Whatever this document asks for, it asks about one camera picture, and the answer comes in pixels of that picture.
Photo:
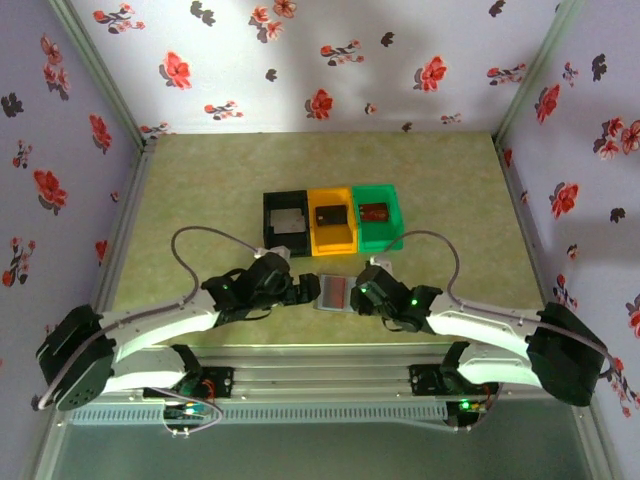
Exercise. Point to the aluminium frame post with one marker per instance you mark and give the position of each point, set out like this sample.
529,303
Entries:
95,70
540,65

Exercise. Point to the black plastic bin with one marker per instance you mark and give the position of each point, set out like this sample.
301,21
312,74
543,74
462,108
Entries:
285,242

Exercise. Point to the dark red card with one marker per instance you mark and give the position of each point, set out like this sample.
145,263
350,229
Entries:
375,212

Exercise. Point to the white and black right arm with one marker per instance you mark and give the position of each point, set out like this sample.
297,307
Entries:
490,325

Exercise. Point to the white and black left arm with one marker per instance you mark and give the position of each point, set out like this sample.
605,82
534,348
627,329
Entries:
155,325

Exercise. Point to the circuit board with green light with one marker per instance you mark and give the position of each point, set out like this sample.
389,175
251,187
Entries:
467,405
187,411

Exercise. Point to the grey leather card holder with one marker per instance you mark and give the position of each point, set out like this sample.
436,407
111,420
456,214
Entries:
320,305

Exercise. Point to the green plastic bin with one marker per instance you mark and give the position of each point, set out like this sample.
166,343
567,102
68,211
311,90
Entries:
382,237

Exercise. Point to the black VIP card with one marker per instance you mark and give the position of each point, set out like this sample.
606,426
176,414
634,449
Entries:
331,216

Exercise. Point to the aluminium side rail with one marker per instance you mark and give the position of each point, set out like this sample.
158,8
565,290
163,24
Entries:
132,200
522,215

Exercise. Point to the red chip card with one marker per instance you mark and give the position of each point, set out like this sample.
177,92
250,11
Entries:
336,292

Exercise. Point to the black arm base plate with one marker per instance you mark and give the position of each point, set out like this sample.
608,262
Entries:
222,382
420,380

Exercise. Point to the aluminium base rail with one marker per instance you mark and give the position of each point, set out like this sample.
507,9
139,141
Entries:
320,375

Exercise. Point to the silver card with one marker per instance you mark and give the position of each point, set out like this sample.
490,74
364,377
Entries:
287,220

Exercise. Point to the yellow plastic bin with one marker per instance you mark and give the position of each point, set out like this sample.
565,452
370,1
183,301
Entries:
332,242

